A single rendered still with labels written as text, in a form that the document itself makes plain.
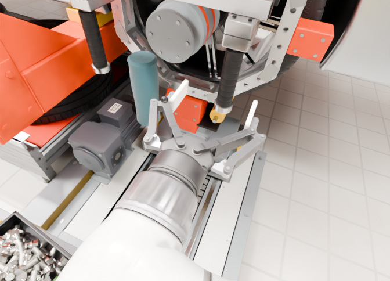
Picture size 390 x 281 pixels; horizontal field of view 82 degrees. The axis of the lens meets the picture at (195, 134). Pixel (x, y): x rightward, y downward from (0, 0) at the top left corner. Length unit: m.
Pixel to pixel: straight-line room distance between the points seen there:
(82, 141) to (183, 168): 0.73
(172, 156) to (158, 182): 0.04
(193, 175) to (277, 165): 1.20
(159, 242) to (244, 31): 0.35
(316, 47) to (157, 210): 0.56
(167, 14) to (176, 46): 0.07
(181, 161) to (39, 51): 0.71
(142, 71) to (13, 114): 0.41
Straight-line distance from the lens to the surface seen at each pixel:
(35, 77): 0.89
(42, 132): 1.27
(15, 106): 0.87
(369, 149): 1.91
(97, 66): 0.65
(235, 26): 0.43
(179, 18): 0.55
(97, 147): 0.93
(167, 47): 0.60
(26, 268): 0.62
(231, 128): 1.24
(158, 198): 0.25
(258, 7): 0.45
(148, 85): 0.74
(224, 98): 0.51
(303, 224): 1.33
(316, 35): 0.66
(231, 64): 0.46
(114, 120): 1.00
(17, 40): 0.86
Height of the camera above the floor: 1.10
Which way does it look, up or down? 48 degrees down
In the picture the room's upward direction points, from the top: 6 degrees clockwise
